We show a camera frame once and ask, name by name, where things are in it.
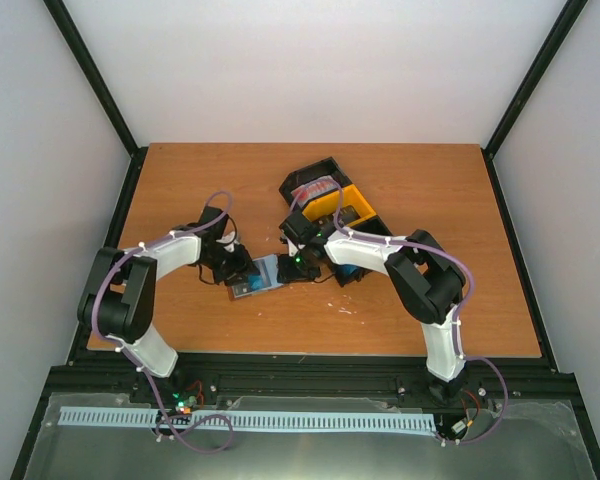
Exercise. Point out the right electronics connector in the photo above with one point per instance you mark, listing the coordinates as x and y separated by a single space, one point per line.
472 403

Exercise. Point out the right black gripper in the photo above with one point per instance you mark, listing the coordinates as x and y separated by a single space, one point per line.
288 275

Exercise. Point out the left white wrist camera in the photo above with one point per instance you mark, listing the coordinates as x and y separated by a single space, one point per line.
230 241

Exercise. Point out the brown leather card holder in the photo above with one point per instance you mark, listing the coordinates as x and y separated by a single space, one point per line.
264 279

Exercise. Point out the black aluminium frame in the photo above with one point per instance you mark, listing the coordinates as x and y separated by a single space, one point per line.
100 373

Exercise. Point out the red white card stack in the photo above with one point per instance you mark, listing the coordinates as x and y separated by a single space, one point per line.
313 189

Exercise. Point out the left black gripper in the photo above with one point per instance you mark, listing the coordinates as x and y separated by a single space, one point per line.
244 267

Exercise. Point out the black bin with red cards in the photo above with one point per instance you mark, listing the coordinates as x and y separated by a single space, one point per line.
327 166

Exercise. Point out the blue card stack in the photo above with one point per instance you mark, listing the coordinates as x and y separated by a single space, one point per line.
347 272

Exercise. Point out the yellow card bin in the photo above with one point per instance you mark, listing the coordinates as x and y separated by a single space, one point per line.
355 208

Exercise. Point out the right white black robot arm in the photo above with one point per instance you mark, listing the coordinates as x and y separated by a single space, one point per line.
427 280

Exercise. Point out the light blue cable duct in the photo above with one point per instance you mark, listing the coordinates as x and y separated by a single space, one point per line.
260 421

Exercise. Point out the left electronics board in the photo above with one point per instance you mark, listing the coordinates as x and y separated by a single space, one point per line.
191 398

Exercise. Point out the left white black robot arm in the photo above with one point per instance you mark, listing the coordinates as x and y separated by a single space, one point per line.
119 296

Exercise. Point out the blue credit card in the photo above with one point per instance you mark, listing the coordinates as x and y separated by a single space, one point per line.
266 277

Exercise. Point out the black bin with blue cards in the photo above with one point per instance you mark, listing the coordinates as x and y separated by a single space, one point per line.
375 226

